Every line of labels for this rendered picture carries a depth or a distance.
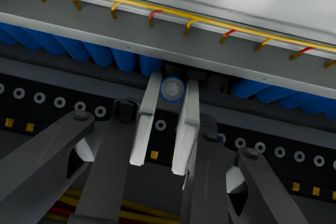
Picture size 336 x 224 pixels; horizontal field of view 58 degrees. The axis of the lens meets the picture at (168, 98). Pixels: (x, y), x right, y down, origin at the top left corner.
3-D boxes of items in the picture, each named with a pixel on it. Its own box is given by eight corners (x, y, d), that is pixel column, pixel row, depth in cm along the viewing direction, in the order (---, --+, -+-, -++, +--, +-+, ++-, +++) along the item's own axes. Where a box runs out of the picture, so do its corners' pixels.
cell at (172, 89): (163, 103, 27) (163, 106, 20) (157, 84, 27) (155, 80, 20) (182, 97, 27) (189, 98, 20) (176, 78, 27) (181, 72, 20)
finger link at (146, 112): (142, 167, 15) (127, 164, 15) (154, 111, 22) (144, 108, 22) (154, 115, 14) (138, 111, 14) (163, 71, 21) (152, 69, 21)
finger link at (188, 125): (184, 122, 14) (200, 125, 14) (188, 77, 21) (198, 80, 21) (170, 174, 15) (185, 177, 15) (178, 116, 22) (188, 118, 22)
